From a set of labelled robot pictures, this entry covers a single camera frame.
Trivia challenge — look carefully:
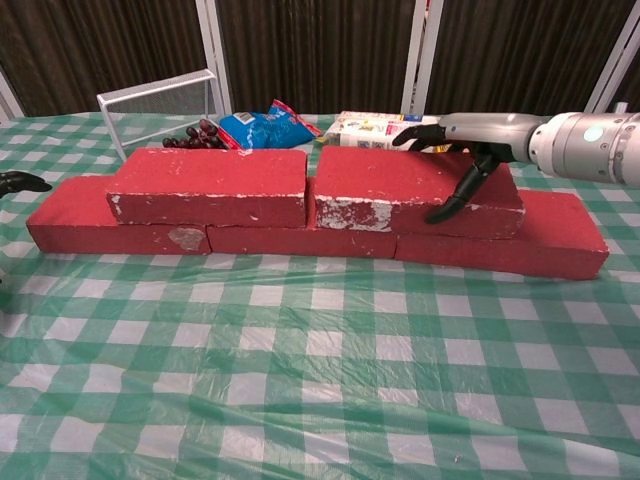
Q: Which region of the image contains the green checkered tablecloth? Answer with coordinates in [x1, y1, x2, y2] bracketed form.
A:
[0, 110, 640, 480]

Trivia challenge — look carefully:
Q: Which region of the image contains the white plastic food package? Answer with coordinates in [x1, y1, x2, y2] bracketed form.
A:
[314, 110, 446, 154]

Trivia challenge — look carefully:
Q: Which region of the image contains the white wire mesh shelf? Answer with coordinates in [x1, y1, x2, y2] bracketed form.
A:
[96, 69, 226, 164]

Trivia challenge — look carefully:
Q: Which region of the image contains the dark folding screen white frame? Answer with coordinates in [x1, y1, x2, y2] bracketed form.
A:
[0, 0, 640, 119]

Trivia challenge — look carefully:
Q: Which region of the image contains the blue snack bag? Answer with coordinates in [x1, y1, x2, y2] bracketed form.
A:
[218, 98, 323, 151]

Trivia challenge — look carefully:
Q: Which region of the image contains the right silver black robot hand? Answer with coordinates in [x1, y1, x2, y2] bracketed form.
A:
[392, 112, 544, 225]

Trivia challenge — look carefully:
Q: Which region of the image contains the dark red grape bunch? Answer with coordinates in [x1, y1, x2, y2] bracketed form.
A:
[161, 118, 229, 151]

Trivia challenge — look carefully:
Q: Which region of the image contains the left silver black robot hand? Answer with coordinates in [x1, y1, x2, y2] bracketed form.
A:
[0, 169, 54, 197]

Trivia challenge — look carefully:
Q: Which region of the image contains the red brick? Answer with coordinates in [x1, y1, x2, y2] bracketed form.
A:
[205, 224, 399, 260]
[307, 144, 526, 240]
[394, 188, 610, 281]
[25, 174, 212, 256]
[104, 147, 308, 230]

